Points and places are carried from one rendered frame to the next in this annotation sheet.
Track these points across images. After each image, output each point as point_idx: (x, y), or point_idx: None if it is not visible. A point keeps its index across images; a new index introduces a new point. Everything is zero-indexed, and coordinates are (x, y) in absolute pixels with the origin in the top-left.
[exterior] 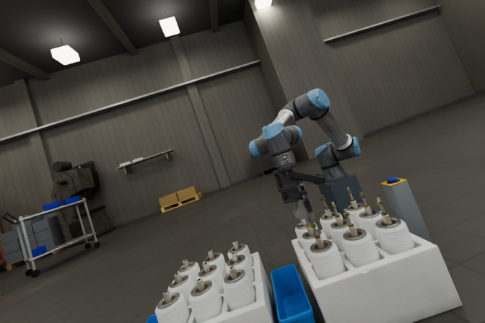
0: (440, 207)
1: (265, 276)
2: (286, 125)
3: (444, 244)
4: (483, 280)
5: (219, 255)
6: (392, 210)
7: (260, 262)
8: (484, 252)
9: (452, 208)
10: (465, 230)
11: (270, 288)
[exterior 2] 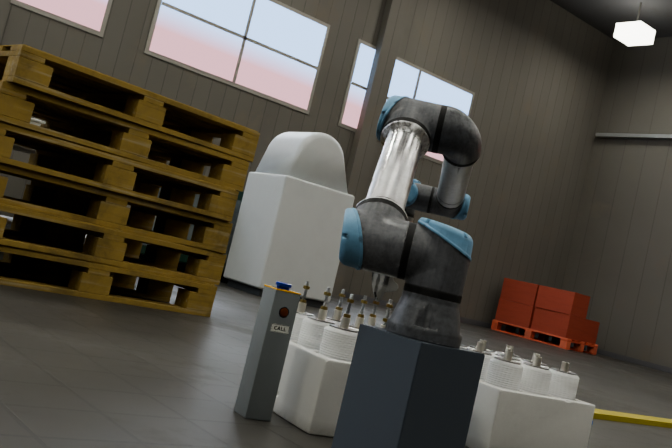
0: (151, 442)
1: (474, 410)
2: (441, 170)
3: (214, 413)
4: (208, 392)
5: (525, 363)
6: (288, 343)
7: (483, 394)
8: (179, 397)
9: (133, 433)
10: (166, 411)
11: (479, 443)
